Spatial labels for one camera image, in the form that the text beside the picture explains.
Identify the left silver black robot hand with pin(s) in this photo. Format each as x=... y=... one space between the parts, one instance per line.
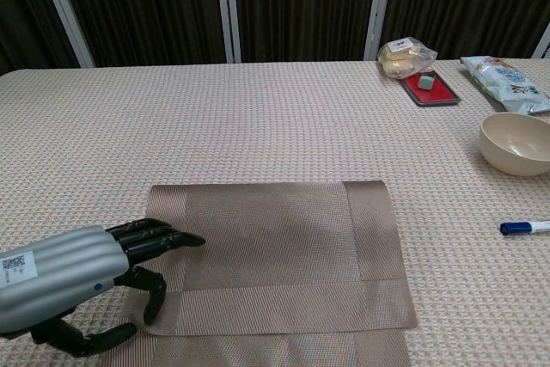
x=64 y=268

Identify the brown woven placemat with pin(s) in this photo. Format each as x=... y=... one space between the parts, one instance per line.
x=279 y=234

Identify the beige round bowl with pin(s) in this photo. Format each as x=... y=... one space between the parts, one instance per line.
x=498 y=156

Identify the pink woven tablecloth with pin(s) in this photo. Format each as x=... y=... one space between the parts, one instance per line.
x=215 y=126

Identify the black pleated curtain panel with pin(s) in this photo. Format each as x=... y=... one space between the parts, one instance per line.
x=464 y=1
x=301 y=6
x=21 y=10
x=142 y=6

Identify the clear bag of bread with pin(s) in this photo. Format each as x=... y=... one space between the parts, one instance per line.
x=399 y=62

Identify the small grey-green cube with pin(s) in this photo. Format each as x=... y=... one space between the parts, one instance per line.
x=425 y=82

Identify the white marker with blue cap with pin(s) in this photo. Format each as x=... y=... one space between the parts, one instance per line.
x=522 y=228

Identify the white blue snack bag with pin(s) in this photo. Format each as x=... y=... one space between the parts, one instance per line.
x=502 y=83

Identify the white partition post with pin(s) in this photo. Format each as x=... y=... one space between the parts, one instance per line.
x=64 y=10
x=379 y=10
x=227 y=10
x=545 y=42

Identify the red ink pad black frame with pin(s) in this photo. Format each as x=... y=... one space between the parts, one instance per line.
x=438 y=94

